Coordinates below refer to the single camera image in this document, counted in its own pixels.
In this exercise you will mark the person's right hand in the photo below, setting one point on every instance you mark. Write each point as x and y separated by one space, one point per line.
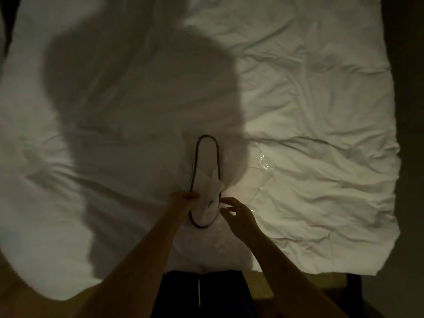
243 220

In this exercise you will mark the white bed sheet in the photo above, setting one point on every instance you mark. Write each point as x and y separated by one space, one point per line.
314 105

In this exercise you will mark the person's left hand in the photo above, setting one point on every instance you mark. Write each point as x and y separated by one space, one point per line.
180 203

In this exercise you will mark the wooden bed frame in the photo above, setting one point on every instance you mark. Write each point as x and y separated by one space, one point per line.
318 283

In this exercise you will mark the person's right forearm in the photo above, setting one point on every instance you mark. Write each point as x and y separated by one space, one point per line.
291 278

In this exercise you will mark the clear plastic wrapper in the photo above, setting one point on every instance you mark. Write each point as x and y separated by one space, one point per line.
265 163

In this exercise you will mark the person's left forearm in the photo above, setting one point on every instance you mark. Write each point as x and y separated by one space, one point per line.
132 264

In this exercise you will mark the white slipper with black trim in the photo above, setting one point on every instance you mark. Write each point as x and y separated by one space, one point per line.
208 162

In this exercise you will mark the person's right thumb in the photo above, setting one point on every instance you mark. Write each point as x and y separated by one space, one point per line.
226 215

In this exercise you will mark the person's left fingers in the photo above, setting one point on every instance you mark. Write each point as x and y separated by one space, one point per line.
190 195

